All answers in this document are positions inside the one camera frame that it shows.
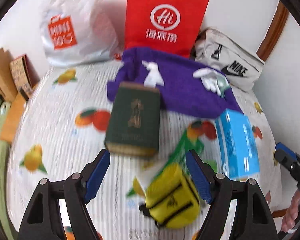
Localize white tissue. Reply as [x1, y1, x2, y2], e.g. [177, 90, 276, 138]
[141, 61, 165, 88]

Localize blue tissue pack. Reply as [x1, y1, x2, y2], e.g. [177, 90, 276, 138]
[215, 109, 260, 180]

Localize brown wooden door frame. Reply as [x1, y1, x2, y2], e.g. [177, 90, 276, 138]
[256, 2, 289, 61]

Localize person's right hand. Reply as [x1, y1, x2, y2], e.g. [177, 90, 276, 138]
[281, 190, 300, 232]

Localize white glove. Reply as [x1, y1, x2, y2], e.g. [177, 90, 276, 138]
[193, 68, 230, 98]

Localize green white packet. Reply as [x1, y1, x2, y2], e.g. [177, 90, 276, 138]
[140, 129, 218, 183]

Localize dark green gold tin box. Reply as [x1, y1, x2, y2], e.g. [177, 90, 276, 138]
[104, 82, 161, 158]

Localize red Haidilao paper bag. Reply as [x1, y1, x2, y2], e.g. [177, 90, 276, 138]
[125, 0, 209, 57]

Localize fruit print tablecloth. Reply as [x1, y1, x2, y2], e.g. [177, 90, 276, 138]
[5, 60, 283, 240]

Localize purple towel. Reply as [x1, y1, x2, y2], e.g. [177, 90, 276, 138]
[107, 47, 243, 119]

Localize grey Nike waist bag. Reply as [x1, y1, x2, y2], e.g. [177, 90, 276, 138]
[194, 28, 264, 92]

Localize white Miniso plastic bag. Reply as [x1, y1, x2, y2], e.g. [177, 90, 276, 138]
[40, 0, 119, 67]

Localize brown cardboard boxes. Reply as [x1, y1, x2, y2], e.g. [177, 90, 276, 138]
[0, 48, 26, 144]

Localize yellow Adidas pouch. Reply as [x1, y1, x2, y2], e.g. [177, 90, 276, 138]
[139, 163, 200, 229]

